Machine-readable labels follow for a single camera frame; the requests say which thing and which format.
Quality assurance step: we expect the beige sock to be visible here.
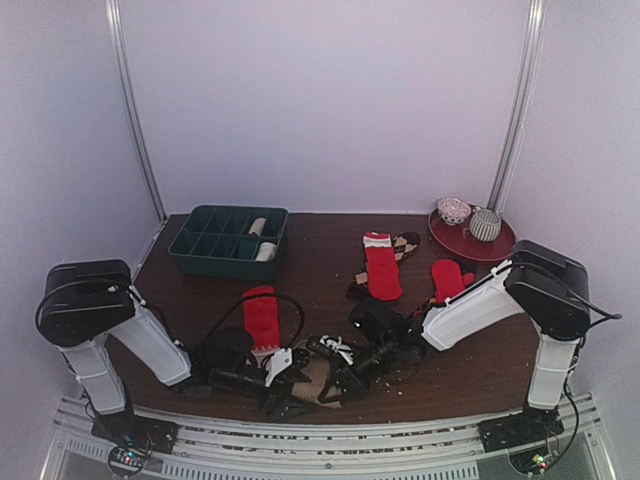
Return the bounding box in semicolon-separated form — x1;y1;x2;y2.
247;217;267;237
291;347;342;409

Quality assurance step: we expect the red sock near left arm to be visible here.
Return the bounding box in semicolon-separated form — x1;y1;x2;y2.
243;286;281;356

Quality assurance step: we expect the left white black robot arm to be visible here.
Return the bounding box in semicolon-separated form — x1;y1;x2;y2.
35;259;313;444

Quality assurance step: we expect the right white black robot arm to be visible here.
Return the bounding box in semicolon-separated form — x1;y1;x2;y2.
319;240;591;442

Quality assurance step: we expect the red sock with white cuff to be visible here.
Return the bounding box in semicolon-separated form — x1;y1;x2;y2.
363;232;403;302

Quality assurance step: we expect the red sock on right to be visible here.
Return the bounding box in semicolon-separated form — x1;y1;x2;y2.
431;259;475;304

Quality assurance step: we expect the argyle sock at back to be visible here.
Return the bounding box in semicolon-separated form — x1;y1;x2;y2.
346;231;421;300

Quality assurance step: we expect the green divided organizer tray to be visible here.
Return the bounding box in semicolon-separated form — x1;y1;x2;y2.
168;205;289;282

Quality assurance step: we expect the red plate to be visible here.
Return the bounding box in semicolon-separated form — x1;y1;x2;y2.
428;210;516;263

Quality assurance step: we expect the white dotted bowl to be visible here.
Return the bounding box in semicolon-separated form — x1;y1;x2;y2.
437;197;472;226

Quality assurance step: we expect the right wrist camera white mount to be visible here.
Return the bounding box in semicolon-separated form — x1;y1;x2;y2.
306;335;356;365

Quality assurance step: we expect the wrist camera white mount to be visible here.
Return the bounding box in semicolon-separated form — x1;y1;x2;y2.
306;335;356;365
264;348;310;387

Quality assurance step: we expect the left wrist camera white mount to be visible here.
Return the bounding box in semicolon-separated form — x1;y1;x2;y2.
264;348;310;387

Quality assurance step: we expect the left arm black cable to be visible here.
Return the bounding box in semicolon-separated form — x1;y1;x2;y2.
199;293;307;351

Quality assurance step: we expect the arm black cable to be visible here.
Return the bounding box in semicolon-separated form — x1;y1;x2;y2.
199;293;307;351
559;294;624;451

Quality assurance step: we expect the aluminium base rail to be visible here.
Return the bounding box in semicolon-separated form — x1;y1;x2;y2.
39;392;617;480

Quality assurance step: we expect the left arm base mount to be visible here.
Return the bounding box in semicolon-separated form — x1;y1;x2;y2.
91;412;179;478

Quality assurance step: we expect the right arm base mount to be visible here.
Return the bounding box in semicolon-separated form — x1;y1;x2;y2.
478;407;564;476

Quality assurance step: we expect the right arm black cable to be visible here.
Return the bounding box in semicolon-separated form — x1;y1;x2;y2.
559;294;624;451

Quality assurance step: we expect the right aluminium frame post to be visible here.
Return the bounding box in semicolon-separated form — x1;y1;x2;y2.
487;0;546;215

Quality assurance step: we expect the aluminium frame post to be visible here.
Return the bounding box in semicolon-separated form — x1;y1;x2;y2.
487;0;546;215
104;0;168;224

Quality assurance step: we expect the left aluminium frame post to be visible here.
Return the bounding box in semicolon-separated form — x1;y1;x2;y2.
104;0;168;224

